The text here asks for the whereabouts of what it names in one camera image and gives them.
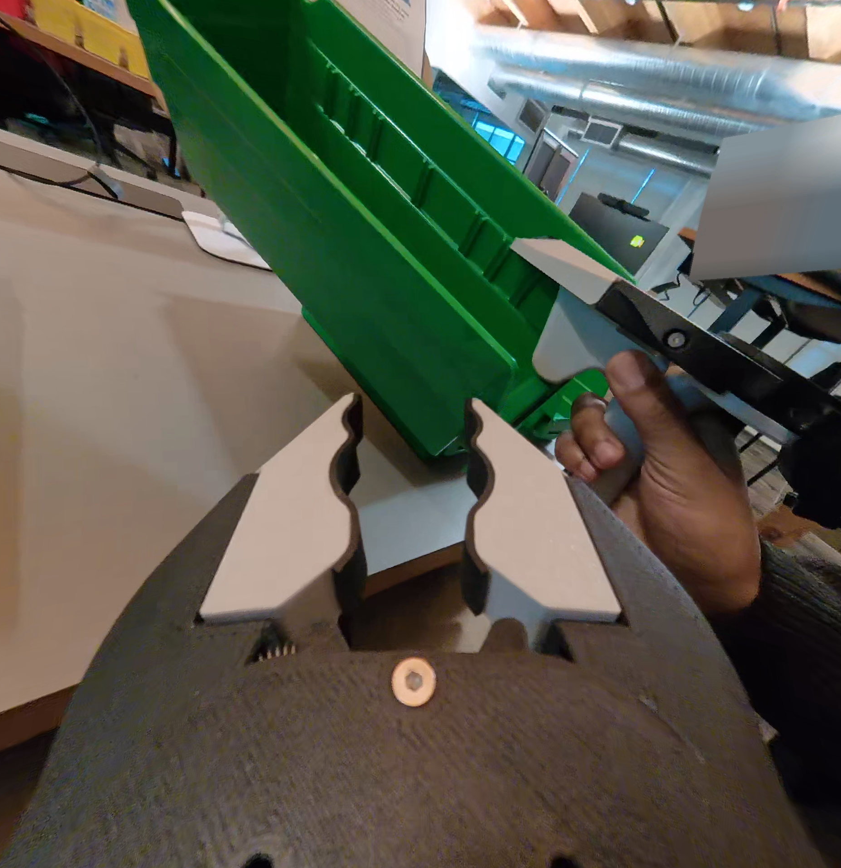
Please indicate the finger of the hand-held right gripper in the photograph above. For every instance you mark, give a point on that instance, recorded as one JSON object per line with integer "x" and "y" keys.
{"x": 569, "y": 339}
{"x": 569, "y": 268}

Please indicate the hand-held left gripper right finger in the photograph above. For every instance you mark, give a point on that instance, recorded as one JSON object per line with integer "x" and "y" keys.
{"x": 542, "y": 536}

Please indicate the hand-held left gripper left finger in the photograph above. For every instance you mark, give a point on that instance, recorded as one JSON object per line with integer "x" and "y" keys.
{"x": 285, "y": 522}

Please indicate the green plastic storage bin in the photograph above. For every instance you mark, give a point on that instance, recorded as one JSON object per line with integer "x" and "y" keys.
{"x": 366, "y": 237}

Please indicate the person's right forearm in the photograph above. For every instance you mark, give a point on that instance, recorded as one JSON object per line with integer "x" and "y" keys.
{"x": 806, "y": 644}

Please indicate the grey desk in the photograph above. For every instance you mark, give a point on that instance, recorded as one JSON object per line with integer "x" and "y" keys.
{"x": 122, "y": 407}

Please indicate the person's right hand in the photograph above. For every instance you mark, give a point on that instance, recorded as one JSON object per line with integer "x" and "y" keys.
{"x": 698, "y": 515}

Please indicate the dark monitor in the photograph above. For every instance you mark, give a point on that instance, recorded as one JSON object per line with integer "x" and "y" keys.
{"x": 617, "y": 230}

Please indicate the white stand base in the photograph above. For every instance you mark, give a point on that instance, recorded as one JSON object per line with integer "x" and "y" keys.
{"x": 220, "y": 241}

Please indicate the clipboard with printed paper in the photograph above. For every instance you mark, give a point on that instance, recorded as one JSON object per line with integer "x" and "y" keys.
{"x": 386, "y": 27}

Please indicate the yellow plastic bin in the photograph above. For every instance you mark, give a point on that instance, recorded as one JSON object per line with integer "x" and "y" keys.
{"x": 88, "y": 34}

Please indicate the silver air duct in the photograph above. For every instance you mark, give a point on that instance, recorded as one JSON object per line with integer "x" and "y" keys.
{"x": 664, "y": 74}

